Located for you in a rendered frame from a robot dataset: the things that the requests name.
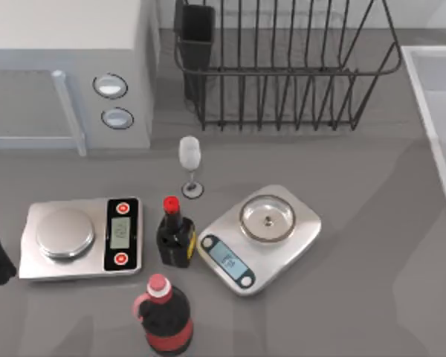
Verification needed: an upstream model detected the clear wine glass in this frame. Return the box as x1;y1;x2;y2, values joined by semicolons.
178;135;204;199

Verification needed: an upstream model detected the silver scale with round dish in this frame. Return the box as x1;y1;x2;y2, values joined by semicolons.
195;184;323;298

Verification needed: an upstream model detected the dark bottle with red cap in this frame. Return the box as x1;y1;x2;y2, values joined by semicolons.
155;196;198;269

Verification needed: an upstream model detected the small microwave knob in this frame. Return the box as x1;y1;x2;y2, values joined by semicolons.
100;106;135;131

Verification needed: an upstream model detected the black cutlery holder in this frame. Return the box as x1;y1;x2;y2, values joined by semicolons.
174;0;216;102

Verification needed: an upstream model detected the large microwave knob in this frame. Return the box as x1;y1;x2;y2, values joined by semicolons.
92;73;129;100

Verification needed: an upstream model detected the dark jug with pink cap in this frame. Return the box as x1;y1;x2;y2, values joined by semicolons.
132;273;194;355

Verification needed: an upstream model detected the silver scale with black panel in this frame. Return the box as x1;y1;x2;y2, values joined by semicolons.
18;196;144;280

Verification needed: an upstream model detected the pale microwave oven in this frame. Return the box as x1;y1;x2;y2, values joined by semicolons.
0;0;161;157

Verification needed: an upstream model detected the black wire dish rack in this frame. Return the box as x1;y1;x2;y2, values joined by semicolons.
173;0;403;132

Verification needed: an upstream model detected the microwave door handle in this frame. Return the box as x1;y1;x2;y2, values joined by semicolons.
51;69;88;157

